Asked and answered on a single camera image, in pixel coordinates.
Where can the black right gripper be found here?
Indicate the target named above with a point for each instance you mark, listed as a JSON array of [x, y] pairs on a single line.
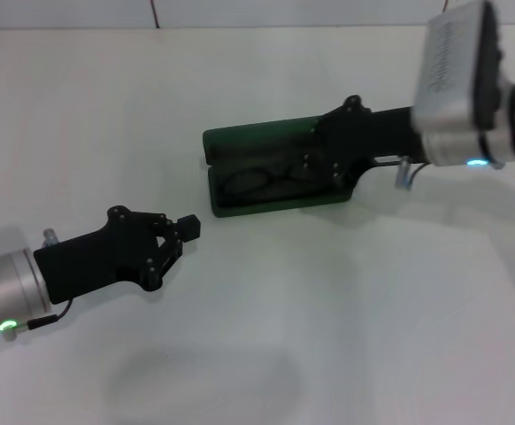
[[372, 133]]

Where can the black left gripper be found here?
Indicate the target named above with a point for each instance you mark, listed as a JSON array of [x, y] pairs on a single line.
[[98, 261]]

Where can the black glasses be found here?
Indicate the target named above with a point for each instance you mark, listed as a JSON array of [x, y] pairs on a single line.
[[282, 176]]

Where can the green glasses case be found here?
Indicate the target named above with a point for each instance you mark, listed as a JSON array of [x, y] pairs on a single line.
[[240, 137]]

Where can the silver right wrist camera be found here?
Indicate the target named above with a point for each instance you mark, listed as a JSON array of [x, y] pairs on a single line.
[[452, 66]]

